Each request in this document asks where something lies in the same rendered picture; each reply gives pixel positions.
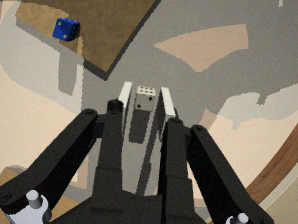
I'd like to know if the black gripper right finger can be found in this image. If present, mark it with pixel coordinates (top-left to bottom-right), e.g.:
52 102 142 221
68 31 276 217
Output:
157 87 275 224

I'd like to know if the dark blue die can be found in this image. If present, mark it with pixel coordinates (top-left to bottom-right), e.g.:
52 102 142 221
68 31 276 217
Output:
52 18 80 42

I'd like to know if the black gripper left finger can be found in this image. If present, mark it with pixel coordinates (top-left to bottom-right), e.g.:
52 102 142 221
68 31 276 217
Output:
0 81 132 224

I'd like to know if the brown textured mat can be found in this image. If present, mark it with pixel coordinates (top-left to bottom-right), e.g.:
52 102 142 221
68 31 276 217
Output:
15 0 156 72

